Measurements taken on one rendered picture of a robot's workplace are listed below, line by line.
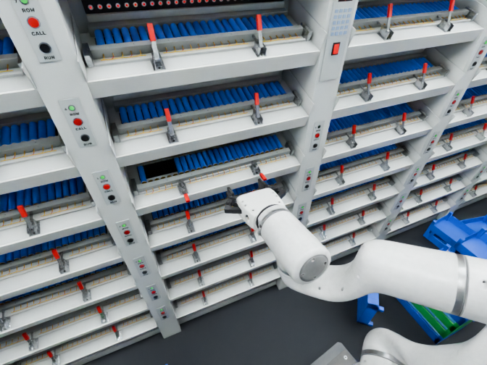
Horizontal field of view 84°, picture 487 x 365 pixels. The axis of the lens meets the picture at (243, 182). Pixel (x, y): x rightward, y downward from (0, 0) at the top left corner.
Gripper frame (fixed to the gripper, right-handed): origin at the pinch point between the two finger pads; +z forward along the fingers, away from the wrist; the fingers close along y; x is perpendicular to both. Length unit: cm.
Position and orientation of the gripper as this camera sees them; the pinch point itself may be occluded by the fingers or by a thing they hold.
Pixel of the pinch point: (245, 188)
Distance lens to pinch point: 74.3
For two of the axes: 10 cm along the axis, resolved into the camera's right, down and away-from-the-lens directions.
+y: 9.2, -2.6, 2.9
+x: -0.8, -8.6, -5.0
